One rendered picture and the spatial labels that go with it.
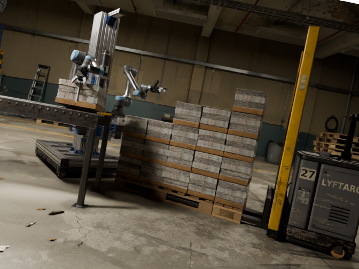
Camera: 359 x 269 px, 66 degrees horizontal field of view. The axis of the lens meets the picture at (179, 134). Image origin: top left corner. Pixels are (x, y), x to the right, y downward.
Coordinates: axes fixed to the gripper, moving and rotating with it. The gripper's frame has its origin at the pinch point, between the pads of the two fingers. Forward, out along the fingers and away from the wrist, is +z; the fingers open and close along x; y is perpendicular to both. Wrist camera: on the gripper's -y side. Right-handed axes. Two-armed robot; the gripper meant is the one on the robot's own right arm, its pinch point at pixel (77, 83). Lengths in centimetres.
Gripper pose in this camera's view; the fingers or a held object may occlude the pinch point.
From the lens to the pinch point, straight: 268.7
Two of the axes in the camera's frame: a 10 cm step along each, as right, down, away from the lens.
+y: -1.0, 5.1, 8.6
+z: -1.3, 8.5, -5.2
